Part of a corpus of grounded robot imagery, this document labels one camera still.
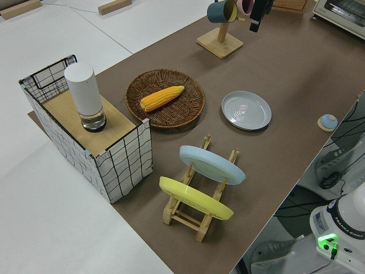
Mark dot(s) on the brown wicker basket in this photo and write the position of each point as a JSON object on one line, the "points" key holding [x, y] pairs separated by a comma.
{"points": [[171, 117]]}

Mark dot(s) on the brown table mat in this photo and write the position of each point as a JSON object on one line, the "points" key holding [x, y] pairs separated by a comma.
{"points": [[271, 71]]}

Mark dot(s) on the white toaster oven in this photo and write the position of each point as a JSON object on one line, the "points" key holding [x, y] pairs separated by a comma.
{"points": [[342, 14]]}

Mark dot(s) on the white cylinder with clear base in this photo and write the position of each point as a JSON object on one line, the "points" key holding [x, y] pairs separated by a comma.
{"points": [[82, 91]]}

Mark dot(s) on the gray stand foot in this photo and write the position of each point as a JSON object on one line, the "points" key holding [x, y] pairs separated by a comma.
{"points": [[273, 248]]}

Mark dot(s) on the yellow plate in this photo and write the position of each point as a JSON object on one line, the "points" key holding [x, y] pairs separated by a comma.
{"points": [[196, 199]]}

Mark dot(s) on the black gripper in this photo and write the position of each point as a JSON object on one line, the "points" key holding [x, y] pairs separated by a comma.
{"points": [[263, 4]]}

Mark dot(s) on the yellow corn cob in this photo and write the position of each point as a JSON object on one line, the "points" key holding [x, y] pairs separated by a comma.
{"points": [[161, 98]]}

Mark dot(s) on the wooden block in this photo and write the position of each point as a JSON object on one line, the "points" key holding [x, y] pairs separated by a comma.
{"points": [[20, 8], [114, 6]]}

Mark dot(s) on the gray ceramic plate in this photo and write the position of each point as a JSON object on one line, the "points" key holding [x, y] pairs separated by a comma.
{"points": [[246, 111]]}

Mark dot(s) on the wooden mug tree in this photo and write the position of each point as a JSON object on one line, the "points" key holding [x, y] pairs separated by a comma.
{"points": [[219, 45]]}

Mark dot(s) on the wooden dish rack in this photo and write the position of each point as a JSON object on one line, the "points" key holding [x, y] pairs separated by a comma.
{"points": [[202, 234]]}

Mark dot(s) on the white grid storage box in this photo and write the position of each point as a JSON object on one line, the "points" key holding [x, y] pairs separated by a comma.
{"points": [[125, 168]]}

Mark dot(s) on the teal mug yellow interior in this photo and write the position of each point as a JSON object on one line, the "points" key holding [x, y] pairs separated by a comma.
{"points": [[215, 12]]}

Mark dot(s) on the light blue plate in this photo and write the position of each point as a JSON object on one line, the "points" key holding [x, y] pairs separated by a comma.
{"points": [[211, 165]]}

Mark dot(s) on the pink mug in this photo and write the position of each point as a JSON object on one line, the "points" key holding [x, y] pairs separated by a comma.
{"points": [[245, 7]]}

